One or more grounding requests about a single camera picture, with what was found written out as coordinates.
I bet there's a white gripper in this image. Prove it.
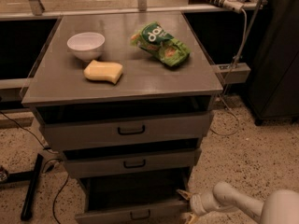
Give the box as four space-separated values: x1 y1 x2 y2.
177 189 231 224

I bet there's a grey bottom drawer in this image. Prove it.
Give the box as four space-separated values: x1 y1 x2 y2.
75 168 189 224

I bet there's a grey drawer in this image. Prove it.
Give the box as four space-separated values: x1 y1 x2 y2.
41 112 213 151
64 148 201 178
75 168 189 224

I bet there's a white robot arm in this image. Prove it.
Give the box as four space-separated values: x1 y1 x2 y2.
177 182 299 224

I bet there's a grey middle drawer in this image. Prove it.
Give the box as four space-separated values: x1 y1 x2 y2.
64 148 201 178

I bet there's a grey drawer cabinet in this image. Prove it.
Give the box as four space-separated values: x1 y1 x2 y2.
21 12 224 201

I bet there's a grey top drawer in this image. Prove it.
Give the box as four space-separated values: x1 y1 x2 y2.
41 112 213 151

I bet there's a dark cabinet at right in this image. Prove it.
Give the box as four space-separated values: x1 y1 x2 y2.
245 0 299 126

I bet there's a yellow sponge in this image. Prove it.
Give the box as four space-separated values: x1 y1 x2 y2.
83 60 123 84

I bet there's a black floor stand bar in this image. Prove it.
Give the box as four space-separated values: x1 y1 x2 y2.
0 154 44 221

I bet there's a green snack bag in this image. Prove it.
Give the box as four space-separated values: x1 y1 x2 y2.
130 21 191 67

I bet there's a white bowl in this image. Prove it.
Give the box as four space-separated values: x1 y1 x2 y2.
67 32 106 61

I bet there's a black floor cable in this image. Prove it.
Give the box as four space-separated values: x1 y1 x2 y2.
0 109 71 224

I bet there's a grey metal bracket box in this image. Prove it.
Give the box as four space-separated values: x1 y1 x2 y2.
212 63 250 85

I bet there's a white button device with cable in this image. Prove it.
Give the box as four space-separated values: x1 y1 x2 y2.
202 0 247 63

